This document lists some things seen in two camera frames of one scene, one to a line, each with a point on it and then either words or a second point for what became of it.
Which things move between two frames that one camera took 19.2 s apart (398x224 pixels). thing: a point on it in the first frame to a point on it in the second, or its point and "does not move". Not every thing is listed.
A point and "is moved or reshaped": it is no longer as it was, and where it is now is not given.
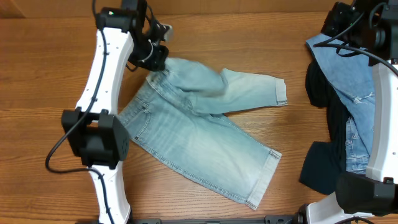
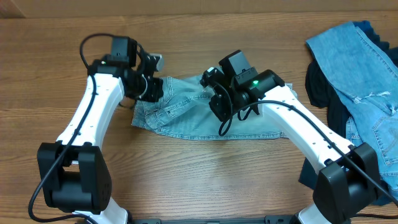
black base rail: [268, 219] does not move
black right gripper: [337, 20] to [216, 104]
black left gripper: [160, 64] to [156, 92]
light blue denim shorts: [172, 117] is moved or reshaped
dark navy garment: [326, 161] does not move
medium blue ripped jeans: [351, 74] does not move
